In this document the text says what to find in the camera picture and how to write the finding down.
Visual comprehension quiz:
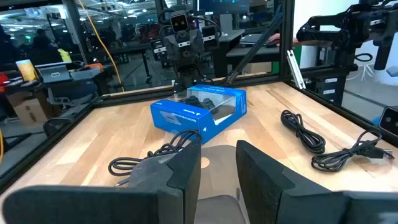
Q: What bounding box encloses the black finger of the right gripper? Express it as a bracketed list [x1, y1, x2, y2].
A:
[201, 25, 219, 50]
[150, 39, 169, 62]

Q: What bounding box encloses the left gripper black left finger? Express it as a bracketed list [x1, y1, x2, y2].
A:
[1, 138, 203, 224]

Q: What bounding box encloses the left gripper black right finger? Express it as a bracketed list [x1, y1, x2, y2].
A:
[235, 139, 398, 224]

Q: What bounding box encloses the black usb cable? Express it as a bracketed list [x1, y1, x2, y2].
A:
[108, 129, 203, 187]
[312, 129, 395, 173]
[280, 110, 326, 154]

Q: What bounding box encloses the black desk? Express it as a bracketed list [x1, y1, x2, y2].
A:
[213, 29, 280, 78]

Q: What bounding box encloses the grey laptop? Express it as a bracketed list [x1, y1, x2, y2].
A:
[239, 32, 271, 47]

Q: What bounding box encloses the translucent grey plastic container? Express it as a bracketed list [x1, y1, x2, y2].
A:
[194, 144, 249, 224]

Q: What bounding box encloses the black game controller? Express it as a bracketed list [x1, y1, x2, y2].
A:
[177, 95, 236, 122]

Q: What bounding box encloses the blue game controller box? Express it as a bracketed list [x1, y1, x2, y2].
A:
[150, 83, 248, 144]

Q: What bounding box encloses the person's hand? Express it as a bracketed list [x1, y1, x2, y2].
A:
[267, 32, 296, 47]

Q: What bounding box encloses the grey flat case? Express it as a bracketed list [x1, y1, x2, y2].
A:
[70, 65, 102, 81]

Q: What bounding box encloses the grey device box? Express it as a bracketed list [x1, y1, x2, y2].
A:
[37, 63, 72, 84]

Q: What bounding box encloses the brown cardboard box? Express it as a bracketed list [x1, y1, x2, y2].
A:
[7, 93, 49, 127]

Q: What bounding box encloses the person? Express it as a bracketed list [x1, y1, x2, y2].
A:
[27, 27, 65, 66]

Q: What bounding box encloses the black control box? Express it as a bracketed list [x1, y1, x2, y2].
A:
[306, 74, 348, 105]

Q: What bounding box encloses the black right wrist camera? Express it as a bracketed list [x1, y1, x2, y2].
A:
[170, 12, 190, 33]

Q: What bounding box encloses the hanging yellow cable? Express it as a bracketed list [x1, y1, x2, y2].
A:
[77, 0, 125, 93]

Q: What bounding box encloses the black aluminium table frame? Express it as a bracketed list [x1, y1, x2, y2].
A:
[0, 0, 398, 194]

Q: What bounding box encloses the silver metal bracket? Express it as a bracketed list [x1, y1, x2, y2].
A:
[285, 49, 307, 90]

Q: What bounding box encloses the black table-level camera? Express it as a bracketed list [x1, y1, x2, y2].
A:
[378, 105, 398, 138]

